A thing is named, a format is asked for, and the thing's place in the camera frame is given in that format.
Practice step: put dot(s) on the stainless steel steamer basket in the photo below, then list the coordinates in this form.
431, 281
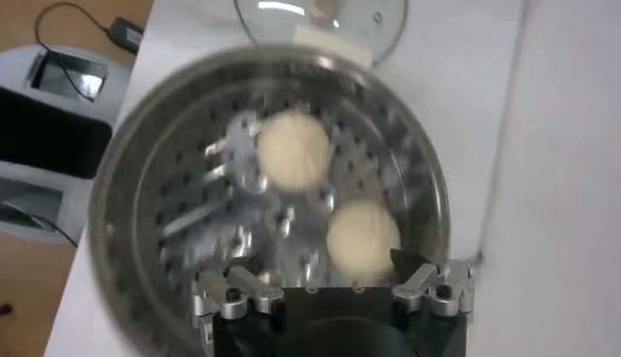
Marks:
160, 145

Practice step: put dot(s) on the black floor power brick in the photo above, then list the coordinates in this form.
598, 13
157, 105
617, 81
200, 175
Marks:
125, 34

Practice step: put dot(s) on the white and black robot base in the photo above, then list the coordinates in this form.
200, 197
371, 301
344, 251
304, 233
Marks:
48, 140

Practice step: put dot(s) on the white steamed baozi bun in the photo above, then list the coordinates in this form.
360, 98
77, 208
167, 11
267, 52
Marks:
361, 237
293, 150

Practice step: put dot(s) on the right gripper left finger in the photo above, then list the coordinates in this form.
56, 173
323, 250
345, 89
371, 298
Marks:
213, 291

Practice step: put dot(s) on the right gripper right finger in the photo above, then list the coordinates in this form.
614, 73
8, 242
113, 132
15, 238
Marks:
417, 286

